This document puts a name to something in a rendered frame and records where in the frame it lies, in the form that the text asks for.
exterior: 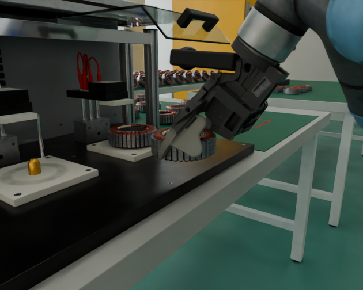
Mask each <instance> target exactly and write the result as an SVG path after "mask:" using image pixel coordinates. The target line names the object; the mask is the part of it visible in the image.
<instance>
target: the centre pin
mask: <svg viewBox="0 0 363 290"><path fill-rule="evenodd" d="M28 171H29V175H38V174H40V173H41V167H40V161H38V160H37V159H36V158H31V159H30V160H29V162H28Z"/></svg>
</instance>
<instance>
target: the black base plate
mask: <svg viewBox="0 0 363 290"><path fill-rule="evenodd" d="M105 140H108V138H107V139H103V140H99V141H96V142H92V143H83V142H78V141H75V134H74V133H70V134H67V135H62V136H57V137H54V138H49V139H44V140H43V144H44V153H45V157H46V156H49V155H50V156H53V157H57V158H60V159H64V160H67V161H70V162H74V163H77V164H80V165H84V166H87V167H91V168H94V169H97V170H98V172H99V175H98V176H97V177H94V178H91V179H89V180H86V181H83V182H80V183H78V184H75V185H73V186H70V187H68V188H64V189H62V190H59V191H57V192H54V193H51V194H48V195H46V196H43V197H41V198H38V199H36V200H33V201H30V202H28V203H25V204H22V205H19V206H17V207H14V206H12V205H10V204H8V203H6V202H4V201H2V200H0V290H29V289H31V288H32V287H34V286H35V285H37V284H39V283H40V282H42V281H44V280H45V279H47V278H49V277H50V276H52V275H53V274H55V273H57V272H58V271H60V270H62V269H63V268H65V267H67V266H68V265H70V264H72V263H73V262H75V261H76V260H78V259H80V258H81V257H83V256H85V255H86V254H88V253H90V252H91V251H93V250H94V249H96V248H98V247H99V246H101V245H103V244H105V243H106V242H108V241H109V240H111V239H112V238H114V237H116V236H118V235H119V234H121V233H122V232H124V231H126V230H128V229H129V228H131V227H132V226H134V225H136V224H137V223H139V222H141V221H142V220H143V219H146V218H147V217H149V216H150V215H152V214H154V213H155V212H157V211H159V210H160V209H162V208H164V207H165V206H167V205H168V204H170V203H172V202H173V201H175V200H177V199H178V198H180V197H181V196H183V195H185V194H186V193H188V192H190V191H191V190H193V189H195V188H196V187H198V186H199V185H201V184H203V183H204V182H206V181H208V180H209V179H211V178H213V177H214V176H216V175H217V174H219V173H221V172H222V171H224V170H226V169H227V168H229V167H231V166H232V165H234V164H235V163H237V162H239V161H241V160H242V159H244V158H245V157H247V156H249V155H251V154H252V153H254V144H251V143H243V142H237V141H232V140H225V139H219V138H216V152H215V154H214V155H212V156H210V157H208V158H206V159H202V160H198V161H195V160H194V161H190V160H189V161H188V162H185V161H184V159H183V161H182V162H179V160H178V161H177V162H175V161H169V160H167V161H166V160H164V159H162V160H161V159H160V158H158V157H156V156H154V155H152V156H150V157H147V158H144V159H141V160H139V161H136V162H132V161H128V160H125V159H120V158H116V157H112V156H109V155H104V154H100V153H97V152H93V151H88V150H87V145H90V144H93V143H98V142H102V141H105ZM18 147H19V152H20V160H21V161H20V162H16V163H11V164H9V165H4V166H0V169H1V168H4V167H8V166H12V165H16V164H19V163H23V162H27V161H29V160H30V159H31V158H36V159H37V158H41V156H40V147H39V141H35V142H30V143H25V144H21V145H18Z"/></svg>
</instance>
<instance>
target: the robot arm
mask: <svg viewBox="0 0 363 290"><path fill-rule="evenodd" d="M309 28H311V29H312V30H313V31H314V32H316V33H317V34H318V36H319V37H320V39H321V40H322V43H323V45H324V48H325V50H326V53H327V55H328V58H329V60H330V62H331V65H332V67H333V69H334V72H335V75H336V77H337V78H338V81H339V84H340V86H341V88H342V91H343V93H344V95H345V98H346V101H347V107H348V110H349V112H350V113H351V114H352V115H353V116H354V118H355V120H356V122H357V124H358V125H359V126H360V127H361V128H362V129H363V0H257V1H256V2H255V4H254V6H253V7H252V9H251V10H250V12H249V13H248V15H247V17H246V18H245V20H244V22H243V23H242V25H241V27H240V29H239V30H238V32H237V34H238V36H237V37H236V38H235V40H234V42H233V43H232V45H231V47H232V49H233V50H234V51H235V53H233V52H214V51H197V50H196V49H194V48H192V47H183V48H181V49H172V50H171V51H170V60H169V62H170V64H171V65H173V66H179V67H180V68H181V69H183V70H192V69H193V68H195V67H196V68H208V69H215V70H226V71H234V72H235V73H232V72H217V73H213V74H212V77H211V78H210V79H209V80H208V81H206V82H205V83H204V84H203V86H202V87H201V88H200V90H199V91H198V92H197V94H196V95H194V96H193V97H192V99H190V100H189V102H188V103H186V105H185V106H184V108H183V109H182V110H181V111H180V113H179V114H178V116H177V118H176V119H175V120H174V122H173V123H172V125H171V127H170V129H169V131H168V132H167V134H166V136H165V138H164V140H163V142H162V144H161V148H160V152H159V155H158V157H159V158H160V159H161V160H162V159H163V157H165V156H166V155H167V153H169V151H170V150H171V148H172V147H174V148H176V149H178V150H180V151H181V152H183V153H185V154H187V155H189V156H191V157H194V158H195V157H198V156H200V155H201V153H202V151H203V146H202V143H201V140H200V138H199V136H200V134H201V132H202V131H203V130H204V129H208V130H209V131H211V132H215V133H217V134H219V135H220V136H222V137H224V138H225V139H228V140H233V139H234V136H236V135H238V134H241V133H245V132H247V131H249V130H250V129H251V128H252V126H253V125H254V124H255V123H256V121H257V120H258V118H259V117H260V116H261V115H262V113H263V112H264V111H265V110H266V108H267V107H268V103H267V101H266V100H267V99H268V98H269V96H270V95H271V94H272V92H273V91H274V90H275V88H276V87H277V86H278V85H279V83H280V82H284V81H285V79H286V78H287V77H288V76H289V73H288V72H287V71H286V70H284V69H283V68H282V67H280V63H283V62H284V61H285V60H286V58H287V57H288V56H289V55H290V53H291V52H292V51H293V49H294V48H295V46H296V45H297V44H298V42H299V41H300V40H301V38H302V37H303V35H305V33H306V31H307V30H308V29H309ZM251 67H252V68H251ZM265 102H266V103H265ZM200 112H201V113H202V112H205V116H206V118H204V117H203V116H201V115H199V114H200Z"/></svg>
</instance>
